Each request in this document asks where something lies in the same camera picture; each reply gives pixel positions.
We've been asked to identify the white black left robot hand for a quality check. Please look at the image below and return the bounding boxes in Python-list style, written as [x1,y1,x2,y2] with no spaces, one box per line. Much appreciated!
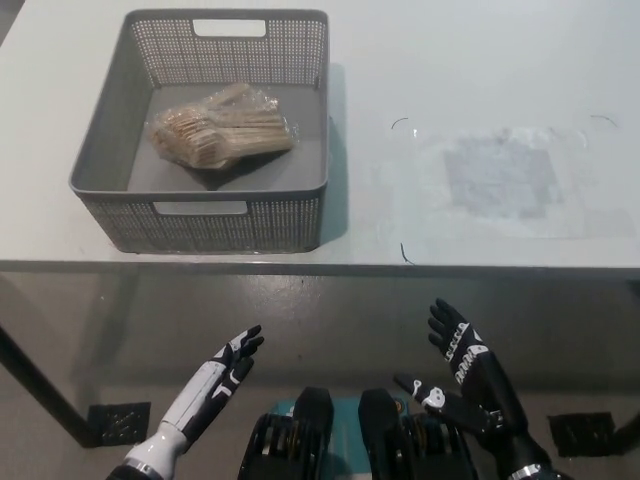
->
[160,324,265,442]

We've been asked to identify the clear bag of wooden cutlery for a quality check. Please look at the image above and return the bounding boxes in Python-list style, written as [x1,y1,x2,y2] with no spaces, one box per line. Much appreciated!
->
[147,83,302,172]

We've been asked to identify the grey perforated plastic basket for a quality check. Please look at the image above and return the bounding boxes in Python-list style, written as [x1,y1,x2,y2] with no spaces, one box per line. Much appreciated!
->
[68,8,332,254]

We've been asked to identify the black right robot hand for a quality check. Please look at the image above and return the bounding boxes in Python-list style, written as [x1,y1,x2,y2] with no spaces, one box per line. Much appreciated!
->
[393,297,532,469]

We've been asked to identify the black teal robot torso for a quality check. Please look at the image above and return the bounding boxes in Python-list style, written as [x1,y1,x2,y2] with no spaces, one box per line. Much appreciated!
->
[239,385,479,480]

